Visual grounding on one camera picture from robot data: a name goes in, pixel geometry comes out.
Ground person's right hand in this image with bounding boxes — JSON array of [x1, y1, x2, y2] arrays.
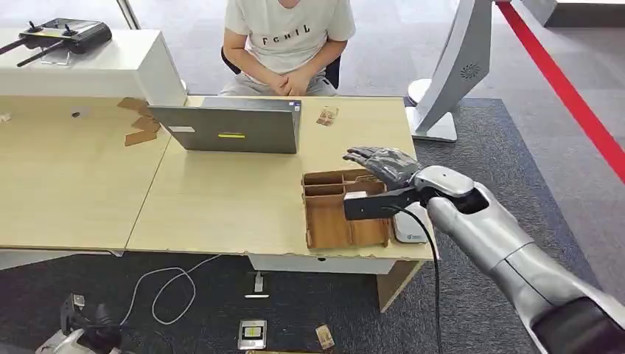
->
[[266, 73, 292, 97]]

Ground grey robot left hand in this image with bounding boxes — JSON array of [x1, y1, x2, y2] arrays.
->
[[59, 293, 124, 351]]

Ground person's left hand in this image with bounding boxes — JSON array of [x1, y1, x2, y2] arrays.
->
[[284, 70, 315, 97]]

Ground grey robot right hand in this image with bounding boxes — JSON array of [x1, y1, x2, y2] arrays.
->
[[342, 145, 424, 192]]

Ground person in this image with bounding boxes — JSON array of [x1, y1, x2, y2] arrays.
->
[[218, 0, 357, 97]]

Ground white shoe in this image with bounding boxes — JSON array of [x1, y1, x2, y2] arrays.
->
[[35, 330, 83, 354]]

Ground grey laptop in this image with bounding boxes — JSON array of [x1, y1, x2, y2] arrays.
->
[[147, 95, 303, 156]]

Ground white flat device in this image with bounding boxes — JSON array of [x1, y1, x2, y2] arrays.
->
[[392, 202, 430, 245]]

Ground wooden compartment box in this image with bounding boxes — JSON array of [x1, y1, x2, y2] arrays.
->
[[300, 167, 394, 251]]

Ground pale wooden desk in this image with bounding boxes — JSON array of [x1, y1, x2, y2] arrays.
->
[[0, 94, 172, 256], [125, 94, 439, 314]]

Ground white kiosk stand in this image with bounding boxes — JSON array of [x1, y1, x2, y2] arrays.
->
[[406, 0, 511, 144]]

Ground metal floor socket plate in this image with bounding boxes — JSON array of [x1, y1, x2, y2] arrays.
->
[[237, 319, 268, 351]]

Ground small metal floor stand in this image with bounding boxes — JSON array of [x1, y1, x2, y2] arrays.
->
[[243, 271, 271, 299]]

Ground metal pole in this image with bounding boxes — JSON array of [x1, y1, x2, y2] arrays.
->
[[115, 0, 142, 31]]

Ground white counter block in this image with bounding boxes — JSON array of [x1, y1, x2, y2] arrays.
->
[[0, 28, 189, 108]]

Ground red floor tape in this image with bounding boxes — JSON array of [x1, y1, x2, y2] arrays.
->
[[495, 1, 625, 186]]

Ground black remote controller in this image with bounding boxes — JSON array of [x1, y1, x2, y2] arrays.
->
[[0, 17, 114, 69]]

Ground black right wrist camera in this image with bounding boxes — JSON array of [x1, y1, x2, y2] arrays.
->
[[342, 187, 422, 221]]

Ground white charger cable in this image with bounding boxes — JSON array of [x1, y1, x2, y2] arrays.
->
[[119, 253, 223, 327]]

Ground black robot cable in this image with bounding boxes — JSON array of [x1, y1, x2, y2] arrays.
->
[[388, 205, 444, 354]]

